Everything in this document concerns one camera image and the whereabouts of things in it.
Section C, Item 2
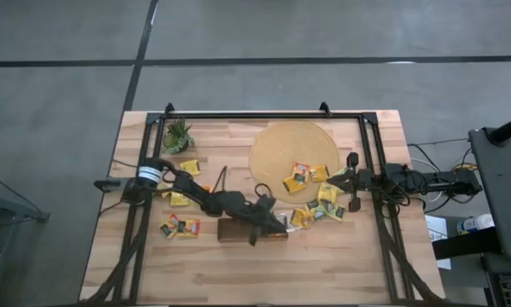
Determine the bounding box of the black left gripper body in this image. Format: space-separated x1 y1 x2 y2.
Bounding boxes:
240 194 277 247

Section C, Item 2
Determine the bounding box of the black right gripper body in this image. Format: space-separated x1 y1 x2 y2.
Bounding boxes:
347 152 374 213

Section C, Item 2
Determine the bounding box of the pile of packets right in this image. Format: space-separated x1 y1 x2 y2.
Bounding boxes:
316 182 340 205

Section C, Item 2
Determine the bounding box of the wooden three-compartment tray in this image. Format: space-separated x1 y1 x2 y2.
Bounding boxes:
217 217 289 243

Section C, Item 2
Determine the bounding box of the round woven tan placemat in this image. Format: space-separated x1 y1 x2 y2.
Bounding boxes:
248 120 341 205

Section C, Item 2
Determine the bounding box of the white paper sheet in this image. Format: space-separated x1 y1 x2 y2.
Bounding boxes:
424 215 452 271

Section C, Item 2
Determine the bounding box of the small potted succulent plant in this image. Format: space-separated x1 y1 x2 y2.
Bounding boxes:
163 118 196 154

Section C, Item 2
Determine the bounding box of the black shelf bar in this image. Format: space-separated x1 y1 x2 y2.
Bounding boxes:
432 227 502 261

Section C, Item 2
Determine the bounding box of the white bottle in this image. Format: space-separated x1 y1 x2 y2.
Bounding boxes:
456 213 496 236

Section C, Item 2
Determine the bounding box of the dark metal side stand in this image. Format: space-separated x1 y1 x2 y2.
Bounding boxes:
0 170 50 307

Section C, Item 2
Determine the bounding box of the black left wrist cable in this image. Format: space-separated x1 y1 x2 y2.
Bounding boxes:
212 165 276 204

